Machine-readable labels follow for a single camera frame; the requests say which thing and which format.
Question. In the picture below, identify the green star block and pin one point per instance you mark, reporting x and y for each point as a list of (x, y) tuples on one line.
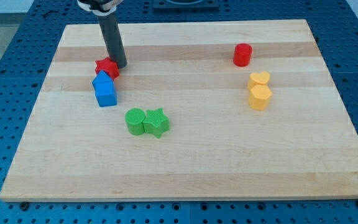
[(156, 122)]

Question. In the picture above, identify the yellow heart block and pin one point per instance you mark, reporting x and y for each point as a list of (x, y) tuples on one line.
[(256, 78)]

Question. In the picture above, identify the red star block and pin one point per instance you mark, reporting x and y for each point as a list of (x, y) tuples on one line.
[(108, 66)]

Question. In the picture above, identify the blue cube block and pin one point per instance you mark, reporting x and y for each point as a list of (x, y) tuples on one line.
[(105, 94)]

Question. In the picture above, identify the wooden board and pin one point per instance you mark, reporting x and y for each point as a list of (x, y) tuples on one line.
[(303, 146)]

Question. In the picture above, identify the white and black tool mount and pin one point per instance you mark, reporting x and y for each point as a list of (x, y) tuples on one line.
[(99, 7)]

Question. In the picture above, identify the green cylinder block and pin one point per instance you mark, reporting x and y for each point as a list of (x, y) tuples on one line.
[(134, 119)]

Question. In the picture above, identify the yellow hexagon block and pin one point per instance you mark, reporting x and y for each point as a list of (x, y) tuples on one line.
[(259, 97)]

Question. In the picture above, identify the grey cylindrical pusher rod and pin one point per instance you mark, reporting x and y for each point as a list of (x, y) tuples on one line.
[(112, 39)]

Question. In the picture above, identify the red cylinder block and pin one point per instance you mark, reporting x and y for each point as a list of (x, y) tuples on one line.
[(242, 54)]

